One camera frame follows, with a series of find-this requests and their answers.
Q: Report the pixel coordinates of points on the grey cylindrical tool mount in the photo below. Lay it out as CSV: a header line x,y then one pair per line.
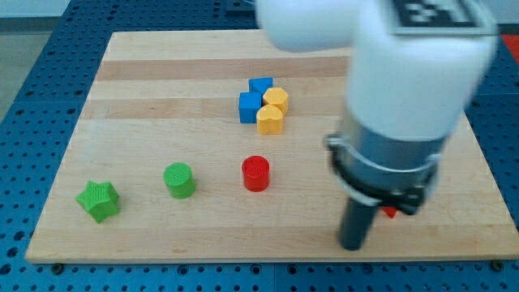
x,y
382,171

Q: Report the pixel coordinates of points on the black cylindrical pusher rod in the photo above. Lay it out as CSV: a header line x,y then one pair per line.
x,y
355,224

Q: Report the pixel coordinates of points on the red star block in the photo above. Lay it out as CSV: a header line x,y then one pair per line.
x,y
391,212

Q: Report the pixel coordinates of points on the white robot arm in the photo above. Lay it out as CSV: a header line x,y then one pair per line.
x,y
415,66

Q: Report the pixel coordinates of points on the green star block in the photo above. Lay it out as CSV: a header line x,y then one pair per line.
x,y
99,200

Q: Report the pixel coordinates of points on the red cylinder block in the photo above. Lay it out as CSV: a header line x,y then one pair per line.
x,y
256,173

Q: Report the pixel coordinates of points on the yellow heart block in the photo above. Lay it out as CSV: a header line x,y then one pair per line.
x,y
269,120

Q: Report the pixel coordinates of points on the yellow hexagon block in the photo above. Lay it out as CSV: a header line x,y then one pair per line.
x,y
278,97

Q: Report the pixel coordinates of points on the blue cube block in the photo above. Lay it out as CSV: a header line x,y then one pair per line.
x,y
249,103

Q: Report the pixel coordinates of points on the black white fiducial tag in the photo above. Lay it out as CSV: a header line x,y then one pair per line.
x,y
438,17

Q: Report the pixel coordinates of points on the blue angular block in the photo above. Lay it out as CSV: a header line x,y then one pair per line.
x,y
260,85

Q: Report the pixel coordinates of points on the wooden board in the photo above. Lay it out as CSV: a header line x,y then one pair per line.
x,y
165,97

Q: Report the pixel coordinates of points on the green cylinder block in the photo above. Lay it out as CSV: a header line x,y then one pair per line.
x,y
179,180

